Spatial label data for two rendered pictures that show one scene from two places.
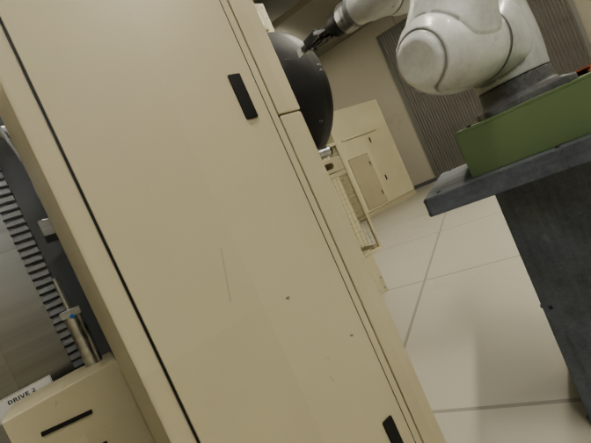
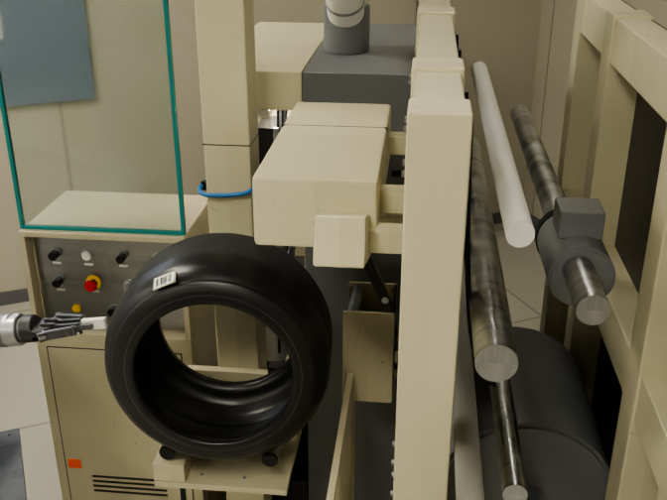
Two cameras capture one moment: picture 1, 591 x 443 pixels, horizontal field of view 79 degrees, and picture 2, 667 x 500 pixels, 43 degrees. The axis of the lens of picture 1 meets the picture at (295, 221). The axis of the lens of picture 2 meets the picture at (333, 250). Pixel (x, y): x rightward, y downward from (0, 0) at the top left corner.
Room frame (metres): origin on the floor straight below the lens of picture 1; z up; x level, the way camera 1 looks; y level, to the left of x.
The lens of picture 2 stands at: (3.02, -1.40, 2.32)
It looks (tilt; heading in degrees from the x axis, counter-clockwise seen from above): 24 degrees down; 129
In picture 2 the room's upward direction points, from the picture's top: straight up
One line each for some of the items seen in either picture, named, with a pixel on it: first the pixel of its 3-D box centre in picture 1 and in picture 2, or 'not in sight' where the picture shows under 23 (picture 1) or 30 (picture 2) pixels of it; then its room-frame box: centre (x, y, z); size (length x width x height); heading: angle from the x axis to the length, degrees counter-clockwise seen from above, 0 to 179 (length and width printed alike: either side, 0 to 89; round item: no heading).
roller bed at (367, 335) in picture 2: not in sight; (370, 340); (1.73, 0.37, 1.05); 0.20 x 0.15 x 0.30; 123
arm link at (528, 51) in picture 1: (492, 37); not in sight; (0.85, -0.59, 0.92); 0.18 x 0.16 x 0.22; 122
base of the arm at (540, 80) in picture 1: (515, 92); not in sight; (0.87, -0.61, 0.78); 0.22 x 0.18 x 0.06; 156
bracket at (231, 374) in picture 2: not in sight; (244, 384); (1.43, 0.13, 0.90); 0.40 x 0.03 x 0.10; 33
